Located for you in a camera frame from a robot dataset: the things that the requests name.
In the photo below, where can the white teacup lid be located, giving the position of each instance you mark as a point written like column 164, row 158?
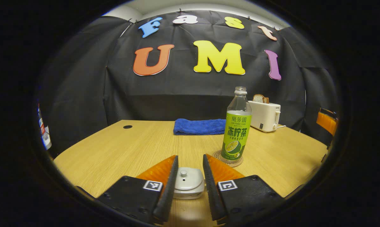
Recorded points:
column 188, row 179

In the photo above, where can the bread slice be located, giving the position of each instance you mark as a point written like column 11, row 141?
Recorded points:
column 259, row 98

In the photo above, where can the blue folded towel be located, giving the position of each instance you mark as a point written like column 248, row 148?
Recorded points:
column 198, row 126

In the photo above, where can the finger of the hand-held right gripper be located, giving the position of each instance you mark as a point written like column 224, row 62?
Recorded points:
column 327, row 121

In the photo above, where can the round wooden coaster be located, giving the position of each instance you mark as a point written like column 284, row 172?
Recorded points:
column 218, row 157

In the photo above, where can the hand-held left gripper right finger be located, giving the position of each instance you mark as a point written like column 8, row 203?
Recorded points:
column 210, row 192

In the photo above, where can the white toaster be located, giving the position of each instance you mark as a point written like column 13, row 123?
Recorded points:
column 265, row 116

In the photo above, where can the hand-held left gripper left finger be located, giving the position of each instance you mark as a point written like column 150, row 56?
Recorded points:
column 169, row 192

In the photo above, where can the green label water bottle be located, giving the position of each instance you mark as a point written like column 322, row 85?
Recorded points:
column 237, row 132

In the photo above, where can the white ceramic teacup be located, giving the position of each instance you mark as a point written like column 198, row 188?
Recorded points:
column 188, row 194

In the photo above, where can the colourful printed banner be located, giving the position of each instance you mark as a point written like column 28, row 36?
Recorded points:
column 44, row 132

